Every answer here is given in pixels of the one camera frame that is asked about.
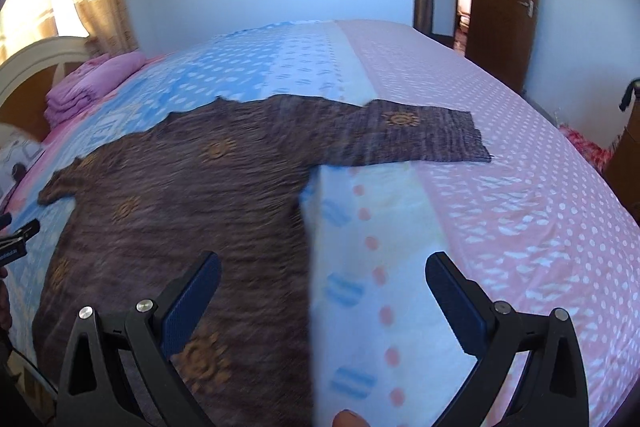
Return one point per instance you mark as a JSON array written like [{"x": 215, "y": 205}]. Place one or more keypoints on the silver door handle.
[{"x": 529, "y": 5}]

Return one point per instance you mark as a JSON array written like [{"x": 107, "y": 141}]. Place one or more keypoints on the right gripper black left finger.
[{"x": 94, "y": 389}]

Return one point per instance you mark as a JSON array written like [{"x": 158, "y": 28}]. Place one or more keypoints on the brown knitted sweater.
[{"x": 225, "y": 177}]

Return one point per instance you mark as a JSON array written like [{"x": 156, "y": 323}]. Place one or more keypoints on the folded pink blanket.
[{"x": 88, "y": 84}]

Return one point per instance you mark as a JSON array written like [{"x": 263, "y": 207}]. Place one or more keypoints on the red floral fabric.
[{"x": 596, "y": 156}]

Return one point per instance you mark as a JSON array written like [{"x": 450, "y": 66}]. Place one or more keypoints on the blue pink patterned bedspread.
[{"x": 535, "y": 225}]

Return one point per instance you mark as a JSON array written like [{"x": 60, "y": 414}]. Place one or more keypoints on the person's right hand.
[{"x": 348, "y": 418}]

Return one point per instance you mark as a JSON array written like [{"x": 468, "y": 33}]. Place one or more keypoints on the cream wooden headboard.
[{"x": 28, "y": 75}]

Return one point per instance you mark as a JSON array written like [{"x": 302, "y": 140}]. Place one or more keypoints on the white patterned pillow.
[{"x": 19, "y": 152}]

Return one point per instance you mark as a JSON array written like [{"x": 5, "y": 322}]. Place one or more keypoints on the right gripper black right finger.
[{"x": 552, "y": 388}]

